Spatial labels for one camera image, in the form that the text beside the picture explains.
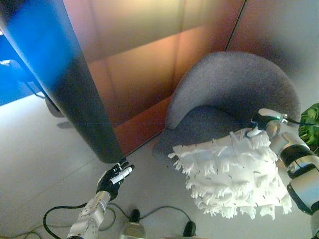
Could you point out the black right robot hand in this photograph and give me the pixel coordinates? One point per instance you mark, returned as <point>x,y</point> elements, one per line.
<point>260,122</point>

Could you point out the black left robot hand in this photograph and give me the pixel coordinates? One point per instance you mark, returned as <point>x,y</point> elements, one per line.
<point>109,181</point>

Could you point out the white fringed pillow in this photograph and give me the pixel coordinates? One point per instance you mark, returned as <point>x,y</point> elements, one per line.
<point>236,174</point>

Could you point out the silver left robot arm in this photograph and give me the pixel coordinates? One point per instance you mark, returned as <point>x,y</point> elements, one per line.
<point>91,219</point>

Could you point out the grey fabric armchair sofa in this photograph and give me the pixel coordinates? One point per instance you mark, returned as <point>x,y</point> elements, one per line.
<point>224,82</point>

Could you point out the black left robot foot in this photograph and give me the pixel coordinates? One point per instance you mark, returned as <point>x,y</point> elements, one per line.
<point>135,215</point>

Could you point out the black robot foot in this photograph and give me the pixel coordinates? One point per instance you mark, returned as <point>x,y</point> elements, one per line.
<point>189,229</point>
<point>135,215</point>

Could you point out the green potted plant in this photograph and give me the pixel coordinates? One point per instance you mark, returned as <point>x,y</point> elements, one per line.
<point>311,119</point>

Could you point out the dark grey rounded partition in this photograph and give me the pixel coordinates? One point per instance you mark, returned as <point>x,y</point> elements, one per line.
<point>74,99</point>

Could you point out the black right robot foot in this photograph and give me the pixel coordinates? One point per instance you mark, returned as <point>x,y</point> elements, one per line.
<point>189,229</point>

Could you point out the background table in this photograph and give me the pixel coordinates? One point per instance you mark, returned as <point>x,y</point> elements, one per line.
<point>15,69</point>

